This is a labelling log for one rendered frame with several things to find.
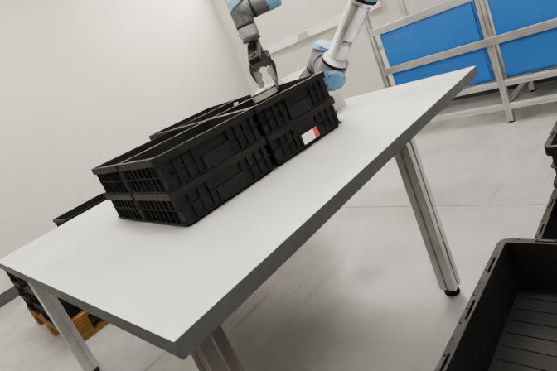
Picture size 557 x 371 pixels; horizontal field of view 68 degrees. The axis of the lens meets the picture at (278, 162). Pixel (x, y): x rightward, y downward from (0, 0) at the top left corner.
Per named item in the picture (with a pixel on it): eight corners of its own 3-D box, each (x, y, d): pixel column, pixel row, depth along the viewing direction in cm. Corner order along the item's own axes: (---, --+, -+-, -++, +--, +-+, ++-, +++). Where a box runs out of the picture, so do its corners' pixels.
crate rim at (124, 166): (210, 125, 160) (208, 119, 160) (256, 113, 138) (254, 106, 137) (118, 171, 137) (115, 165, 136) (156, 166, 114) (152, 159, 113)
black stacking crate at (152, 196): (231, 171, 165) (220, 145, 163) (279, 167, 143) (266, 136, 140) (147, 224, 142) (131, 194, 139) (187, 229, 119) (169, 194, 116)
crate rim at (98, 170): (176, 133, 183) (173, 129, 183) (210, 125, 161) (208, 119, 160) (92, 175, 160) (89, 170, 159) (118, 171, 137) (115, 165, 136)
